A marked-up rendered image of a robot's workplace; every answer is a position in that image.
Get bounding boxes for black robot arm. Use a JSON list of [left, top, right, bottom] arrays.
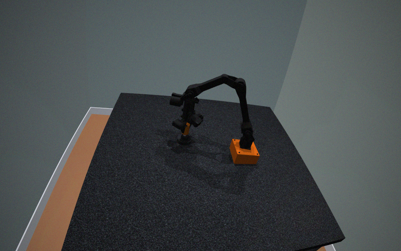
[[169, 74, 255, 150]]

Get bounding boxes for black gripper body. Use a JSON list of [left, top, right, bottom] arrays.
[[172, 108, 200, 130]]

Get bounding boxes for orange cylinder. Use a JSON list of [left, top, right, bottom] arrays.
[[182, 123, 190, 135]]

